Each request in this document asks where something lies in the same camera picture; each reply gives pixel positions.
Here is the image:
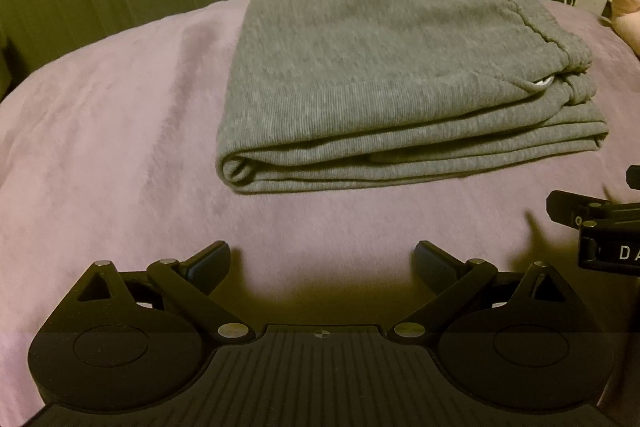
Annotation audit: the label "pink blanket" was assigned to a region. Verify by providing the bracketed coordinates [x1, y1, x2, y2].
[0, 0, 640, 427]

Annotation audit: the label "grey pants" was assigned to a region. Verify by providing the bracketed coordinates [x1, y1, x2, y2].
[215, 0, 610, 195]

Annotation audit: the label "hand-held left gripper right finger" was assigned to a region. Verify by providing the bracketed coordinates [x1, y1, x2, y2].
[392, 240, 567, 341]

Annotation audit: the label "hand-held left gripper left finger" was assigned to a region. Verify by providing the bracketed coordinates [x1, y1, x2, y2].
[75, 241, 257, 342]

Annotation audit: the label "pink pillow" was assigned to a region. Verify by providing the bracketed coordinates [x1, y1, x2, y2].
[611, 0, 640, 58]

